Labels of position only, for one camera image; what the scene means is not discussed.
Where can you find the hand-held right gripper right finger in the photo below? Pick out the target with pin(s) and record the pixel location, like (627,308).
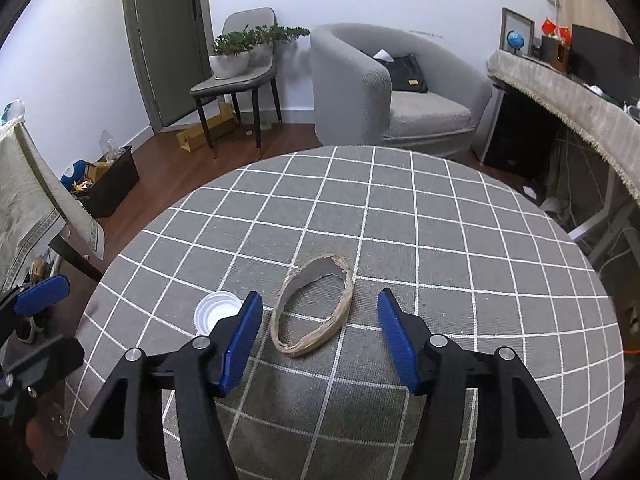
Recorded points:
(397,342)

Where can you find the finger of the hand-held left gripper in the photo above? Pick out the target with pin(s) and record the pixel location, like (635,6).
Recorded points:
(47,362)
(42,294)

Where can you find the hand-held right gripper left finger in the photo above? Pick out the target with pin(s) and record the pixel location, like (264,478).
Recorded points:
(242,342)

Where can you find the white plastic lid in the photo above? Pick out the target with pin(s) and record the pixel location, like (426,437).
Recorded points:
(215,310)

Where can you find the beige patterned table cover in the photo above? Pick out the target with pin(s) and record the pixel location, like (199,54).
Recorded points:
(25,200)

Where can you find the grey checked tablecloth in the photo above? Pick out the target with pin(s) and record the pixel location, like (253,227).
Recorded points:
(400,240)

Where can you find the black storage bin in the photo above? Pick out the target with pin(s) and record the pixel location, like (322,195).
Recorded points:
(117,185)

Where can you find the white and blue plastic bag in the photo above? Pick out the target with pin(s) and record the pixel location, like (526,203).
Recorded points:
(10,110)

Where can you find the flat cardboard box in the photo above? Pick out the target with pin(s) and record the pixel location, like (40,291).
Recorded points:
(195,135)

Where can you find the grey armchair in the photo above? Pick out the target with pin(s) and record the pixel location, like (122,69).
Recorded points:
(350,90)

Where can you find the grey-green door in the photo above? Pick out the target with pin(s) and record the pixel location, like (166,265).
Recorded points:
(160,60)

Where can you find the black bag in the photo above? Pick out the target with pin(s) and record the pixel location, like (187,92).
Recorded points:
(405,75)

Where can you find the white paper sheet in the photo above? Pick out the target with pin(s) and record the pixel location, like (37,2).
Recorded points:
(384,54)

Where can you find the potted green plant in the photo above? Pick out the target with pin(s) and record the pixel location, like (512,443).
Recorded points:
(230,45)

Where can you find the desk with beige fringed cover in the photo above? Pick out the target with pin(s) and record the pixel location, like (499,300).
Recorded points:
(565,95)

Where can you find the grey dining chair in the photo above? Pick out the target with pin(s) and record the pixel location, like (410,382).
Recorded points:
(240,22)

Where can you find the small blue globe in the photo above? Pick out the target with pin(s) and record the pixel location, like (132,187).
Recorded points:
(514,40)

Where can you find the brown desk organiser box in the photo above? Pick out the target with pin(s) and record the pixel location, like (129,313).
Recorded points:
(555,52)

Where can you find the black monitor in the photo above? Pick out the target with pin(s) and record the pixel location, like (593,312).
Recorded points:
(605,60)

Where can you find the small red flags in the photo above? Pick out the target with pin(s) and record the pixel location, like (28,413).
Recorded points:
(555,29)

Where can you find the grey picture frame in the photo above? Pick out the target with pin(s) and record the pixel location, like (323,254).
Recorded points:
(517,20)

